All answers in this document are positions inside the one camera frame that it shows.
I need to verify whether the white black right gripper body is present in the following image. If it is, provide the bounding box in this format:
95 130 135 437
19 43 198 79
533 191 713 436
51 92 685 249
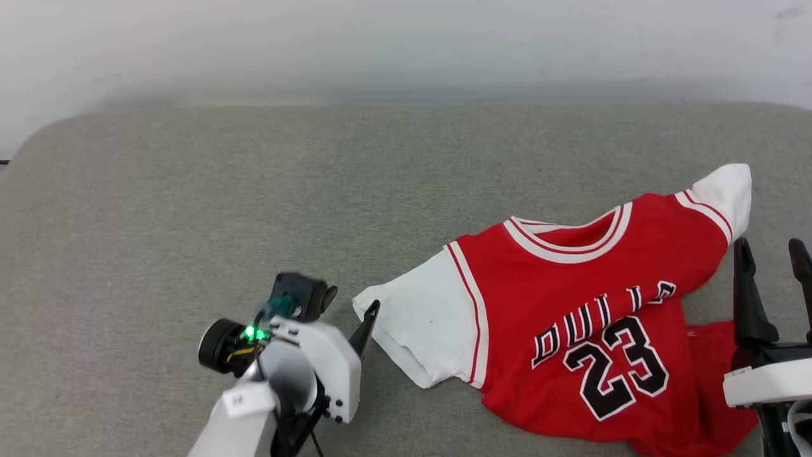
723 341 812 408

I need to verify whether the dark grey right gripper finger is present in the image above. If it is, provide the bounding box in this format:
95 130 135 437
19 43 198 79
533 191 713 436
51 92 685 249
733 237 780 348
789 238 812 345

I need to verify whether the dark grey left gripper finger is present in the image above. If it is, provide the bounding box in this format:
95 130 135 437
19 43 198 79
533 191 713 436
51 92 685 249
348 300 381 364

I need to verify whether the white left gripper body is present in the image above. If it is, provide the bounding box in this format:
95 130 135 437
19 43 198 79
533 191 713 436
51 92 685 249
269 316 363 424

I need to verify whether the red and white Bulls jersey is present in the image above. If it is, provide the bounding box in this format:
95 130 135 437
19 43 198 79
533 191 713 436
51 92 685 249
352 164 762 457

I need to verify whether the grey fabric sofa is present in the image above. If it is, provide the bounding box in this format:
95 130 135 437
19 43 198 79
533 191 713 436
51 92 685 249
0 102 812 457

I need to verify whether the black camera cable teal plug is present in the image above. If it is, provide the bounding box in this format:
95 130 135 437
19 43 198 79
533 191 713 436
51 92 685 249
254 295 300 326

